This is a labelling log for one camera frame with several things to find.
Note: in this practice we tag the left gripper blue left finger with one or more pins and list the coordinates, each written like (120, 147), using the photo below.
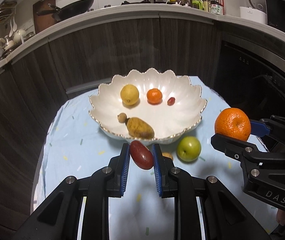
(124, 168)

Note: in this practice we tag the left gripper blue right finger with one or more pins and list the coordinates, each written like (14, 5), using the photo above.
(159, 168)

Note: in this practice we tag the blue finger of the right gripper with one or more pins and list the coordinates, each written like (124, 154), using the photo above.
(259, 128)
(230, 146)

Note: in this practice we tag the brown round kiwi potato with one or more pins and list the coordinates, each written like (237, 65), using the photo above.
(168, 155)

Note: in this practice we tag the large orange tangerine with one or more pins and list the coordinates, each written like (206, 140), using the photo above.
(234, 123)

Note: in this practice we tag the green apple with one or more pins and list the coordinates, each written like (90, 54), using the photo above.
(189, 149)

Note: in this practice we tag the yellow brown mango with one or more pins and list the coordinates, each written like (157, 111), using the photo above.
(138, 128)

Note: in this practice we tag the small tan longan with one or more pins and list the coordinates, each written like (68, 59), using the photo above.
(122, 117)

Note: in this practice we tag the small red grape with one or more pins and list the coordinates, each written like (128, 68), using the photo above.
(171, 101)

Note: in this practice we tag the small orange tangerine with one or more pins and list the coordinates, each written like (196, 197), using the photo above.
(154, 96)

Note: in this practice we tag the yellow lemon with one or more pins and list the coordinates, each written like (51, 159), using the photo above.
(129, 94)

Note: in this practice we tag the person right hand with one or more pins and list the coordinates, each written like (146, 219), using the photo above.
(280, 217)

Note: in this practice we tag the white scalloped ceramic bowl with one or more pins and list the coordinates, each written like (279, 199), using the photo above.
(169, 122)

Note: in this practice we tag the light blue patterned tablecloth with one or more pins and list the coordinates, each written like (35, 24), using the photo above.
(76, 146)

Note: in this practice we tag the soy sauce bottle red label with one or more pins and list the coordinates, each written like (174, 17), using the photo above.
(216, 7)

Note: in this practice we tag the green lidded jar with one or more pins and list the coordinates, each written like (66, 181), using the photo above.
(197, 4)

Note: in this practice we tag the black gas stove grate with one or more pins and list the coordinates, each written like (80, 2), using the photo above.
(140, 2)

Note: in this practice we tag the black wok pan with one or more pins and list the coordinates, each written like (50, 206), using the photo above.
(68, 11)

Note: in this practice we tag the white teapot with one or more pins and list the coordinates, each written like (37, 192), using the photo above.
(19, 36)

